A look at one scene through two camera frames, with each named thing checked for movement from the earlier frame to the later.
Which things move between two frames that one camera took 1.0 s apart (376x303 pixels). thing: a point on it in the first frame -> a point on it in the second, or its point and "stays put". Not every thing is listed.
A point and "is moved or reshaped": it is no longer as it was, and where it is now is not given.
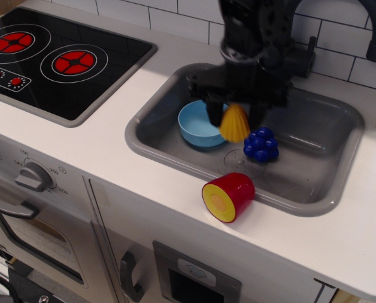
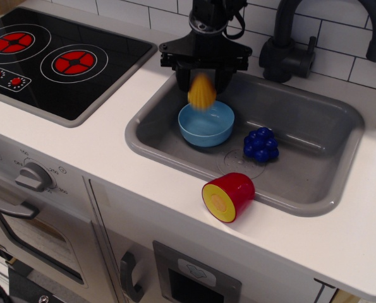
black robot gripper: (256, 82) -> (205, 50)
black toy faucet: (299, 62) stays put
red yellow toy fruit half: (222, 194) stays put
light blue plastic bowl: (196, 126) stays put
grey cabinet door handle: (134, 292) stays put
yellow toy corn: (234, 124) is moved or reshaped
